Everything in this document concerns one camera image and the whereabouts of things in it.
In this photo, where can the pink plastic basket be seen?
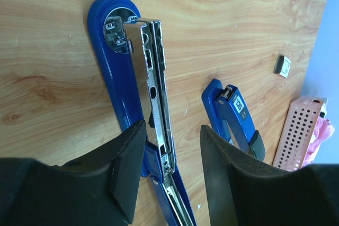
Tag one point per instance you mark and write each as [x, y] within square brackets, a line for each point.
[297, 131]

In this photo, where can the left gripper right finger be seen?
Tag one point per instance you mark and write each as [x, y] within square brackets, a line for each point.
[241, 190]

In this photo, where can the red staple box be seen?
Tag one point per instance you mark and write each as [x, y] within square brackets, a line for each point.
[282, 66]

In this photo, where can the pink cloth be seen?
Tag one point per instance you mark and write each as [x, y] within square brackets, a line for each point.
[323, 130]

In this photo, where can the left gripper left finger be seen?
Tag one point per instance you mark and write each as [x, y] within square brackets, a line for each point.
[98, 188]

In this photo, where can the blue stapler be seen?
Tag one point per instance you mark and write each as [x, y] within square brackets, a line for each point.
[130, 53]
[229, 117]

